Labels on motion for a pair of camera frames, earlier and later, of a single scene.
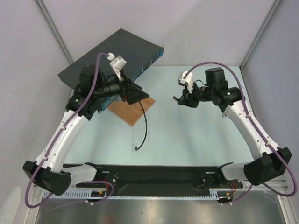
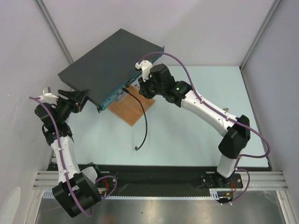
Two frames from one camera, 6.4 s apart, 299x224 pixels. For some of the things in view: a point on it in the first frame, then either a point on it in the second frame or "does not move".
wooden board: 130,113 does not move
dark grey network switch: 131,53 does not move
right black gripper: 188,98 → 145,88
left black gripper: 136,93 → 78,99
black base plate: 159,178 does not move
